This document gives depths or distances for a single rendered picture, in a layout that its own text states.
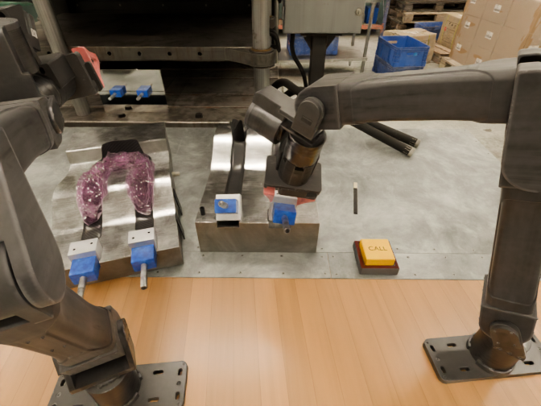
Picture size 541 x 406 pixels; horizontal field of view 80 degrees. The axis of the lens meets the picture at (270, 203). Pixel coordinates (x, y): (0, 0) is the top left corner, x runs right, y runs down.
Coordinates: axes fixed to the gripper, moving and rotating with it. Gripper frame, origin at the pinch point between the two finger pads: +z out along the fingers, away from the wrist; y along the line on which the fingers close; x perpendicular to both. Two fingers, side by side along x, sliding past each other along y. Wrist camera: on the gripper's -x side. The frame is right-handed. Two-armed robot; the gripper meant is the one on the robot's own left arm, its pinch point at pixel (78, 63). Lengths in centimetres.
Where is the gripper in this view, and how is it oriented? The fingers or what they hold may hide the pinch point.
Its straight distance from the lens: 72.1
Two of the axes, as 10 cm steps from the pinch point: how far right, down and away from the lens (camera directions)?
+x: 1.7, 7.5, 6.4
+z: -0.7, -6.4, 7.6
